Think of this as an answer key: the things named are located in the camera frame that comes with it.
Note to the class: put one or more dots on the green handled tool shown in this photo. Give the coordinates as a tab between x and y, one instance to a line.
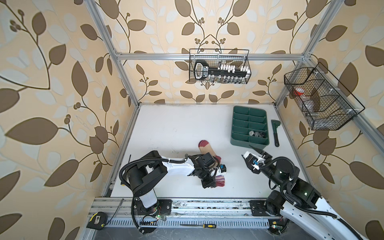
275	125

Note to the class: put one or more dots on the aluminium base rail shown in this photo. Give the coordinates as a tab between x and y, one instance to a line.
240	213

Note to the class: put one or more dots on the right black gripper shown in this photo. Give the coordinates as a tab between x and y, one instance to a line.
265	156

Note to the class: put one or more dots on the back wall wire basket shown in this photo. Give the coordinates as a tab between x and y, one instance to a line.
226	56

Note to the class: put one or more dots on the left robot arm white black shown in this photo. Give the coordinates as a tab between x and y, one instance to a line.
142	175

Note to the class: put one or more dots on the black yellow tape measure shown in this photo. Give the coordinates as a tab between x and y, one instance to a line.
98	221

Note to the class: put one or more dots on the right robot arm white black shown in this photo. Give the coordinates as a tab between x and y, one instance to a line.
297	200

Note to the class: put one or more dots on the yellow black handled knife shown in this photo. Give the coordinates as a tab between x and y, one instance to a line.
206	226

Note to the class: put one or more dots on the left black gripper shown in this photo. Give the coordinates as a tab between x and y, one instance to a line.
210	183

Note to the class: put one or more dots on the red capped jar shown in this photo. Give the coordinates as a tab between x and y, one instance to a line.
297	92

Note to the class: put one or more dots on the green compartment tray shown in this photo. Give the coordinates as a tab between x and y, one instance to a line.
245	120

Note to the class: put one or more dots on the black socket set holder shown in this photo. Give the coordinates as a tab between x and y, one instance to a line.
202	70

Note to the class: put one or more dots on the right wall wire basket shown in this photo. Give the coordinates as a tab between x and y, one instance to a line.
328	103

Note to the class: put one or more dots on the wall wire basket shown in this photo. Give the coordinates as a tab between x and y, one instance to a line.
328	103
226	56

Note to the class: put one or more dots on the black argyle sock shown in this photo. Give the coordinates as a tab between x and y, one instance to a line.
257	134

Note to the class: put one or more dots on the beige maroon striped sock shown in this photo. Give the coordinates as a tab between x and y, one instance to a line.
205	148

